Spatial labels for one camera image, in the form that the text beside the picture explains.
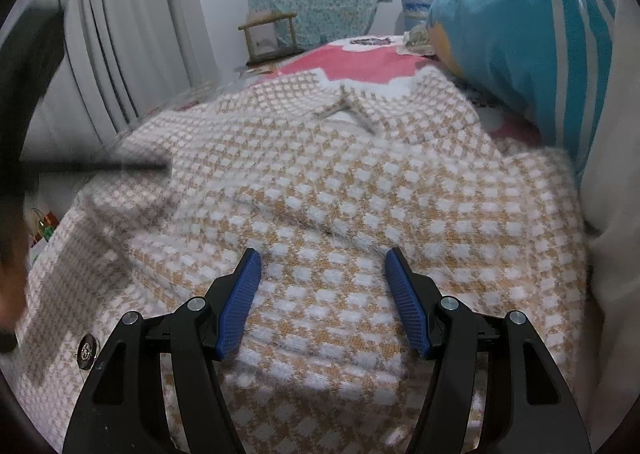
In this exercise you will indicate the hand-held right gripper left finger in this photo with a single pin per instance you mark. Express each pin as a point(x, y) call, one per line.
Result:
point(240, 304)

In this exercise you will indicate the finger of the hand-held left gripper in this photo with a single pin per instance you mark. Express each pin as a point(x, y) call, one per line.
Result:
point(100, 167)

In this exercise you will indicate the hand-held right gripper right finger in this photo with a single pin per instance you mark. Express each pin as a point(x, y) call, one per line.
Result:
point(407, 304)

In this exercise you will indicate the beige white checked knit cardigan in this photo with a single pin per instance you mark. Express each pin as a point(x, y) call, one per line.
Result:
point(350, 184)

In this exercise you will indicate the colourful paper bag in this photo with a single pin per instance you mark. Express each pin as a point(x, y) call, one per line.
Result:
point(45, 229)

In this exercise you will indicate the wooden chair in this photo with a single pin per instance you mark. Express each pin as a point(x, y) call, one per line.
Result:
point(267, 18)

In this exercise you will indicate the pink fleece blanket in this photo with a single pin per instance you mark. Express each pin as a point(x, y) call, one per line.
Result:
point(370, 64)

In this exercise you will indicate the olive patterned cloth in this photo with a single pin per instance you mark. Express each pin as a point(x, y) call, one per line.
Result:
point(420, 39)

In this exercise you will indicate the blue patterned pillow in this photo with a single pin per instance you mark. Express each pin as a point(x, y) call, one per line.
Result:
point(510, 34)

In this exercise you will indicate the blue water bottle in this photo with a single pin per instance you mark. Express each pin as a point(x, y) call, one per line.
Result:
point(415, 9)

